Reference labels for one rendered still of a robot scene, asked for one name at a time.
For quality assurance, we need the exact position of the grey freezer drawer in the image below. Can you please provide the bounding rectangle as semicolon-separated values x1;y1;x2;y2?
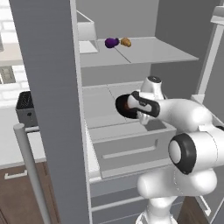
89;178;186;224

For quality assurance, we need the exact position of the purple eggplant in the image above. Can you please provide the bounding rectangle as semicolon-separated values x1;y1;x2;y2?
104;37;120;49

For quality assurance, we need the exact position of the black toaster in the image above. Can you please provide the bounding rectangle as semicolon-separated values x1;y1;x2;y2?
15;90;39;129

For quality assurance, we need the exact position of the grey fridge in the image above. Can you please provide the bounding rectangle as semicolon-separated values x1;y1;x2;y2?
69;0;224;224

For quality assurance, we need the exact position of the grey fridge drawer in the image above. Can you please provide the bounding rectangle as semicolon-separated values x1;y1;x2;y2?
86;117;178;179

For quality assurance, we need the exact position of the white drawer handle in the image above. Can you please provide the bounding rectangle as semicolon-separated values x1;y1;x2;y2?
3;169;29;180

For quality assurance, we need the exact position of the grey fridge shelf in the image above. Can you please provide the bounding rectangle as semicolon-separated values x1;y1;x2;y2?
81;80;147;130
78;36;200;69

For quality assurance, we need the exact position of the grey fridge door handle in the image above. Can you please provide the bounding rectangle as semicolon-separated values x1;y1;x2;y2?
12;122;53;224

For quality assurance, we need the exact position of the black bowl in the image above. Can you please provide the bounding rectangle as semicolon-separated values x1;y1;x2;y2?
115;93;142;120

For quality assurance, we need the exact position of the brown croissant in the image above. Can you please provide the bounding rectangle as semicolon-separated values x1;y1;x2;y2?
120;37;132;48

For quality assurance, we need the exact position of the white door bin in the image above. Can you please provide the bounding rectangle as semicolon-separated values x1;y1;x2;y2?
76;10;101;55

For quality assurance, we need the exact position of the brown cupboard drawer front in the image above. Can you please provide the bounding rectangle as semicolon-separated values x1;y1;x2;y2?
0;162;60;224

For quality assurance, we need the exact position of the grey fridge door with bins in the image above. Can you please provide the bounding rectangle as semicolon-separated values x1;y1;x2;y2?
191;0;224;224

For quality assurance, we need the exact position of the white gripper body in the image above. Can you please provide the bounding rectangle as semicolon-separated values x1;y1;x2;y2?
137;111;151;127

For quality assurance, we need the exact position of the window with white frame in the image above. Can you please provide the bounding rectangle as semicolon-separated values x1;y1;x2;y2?
0;66;17;86

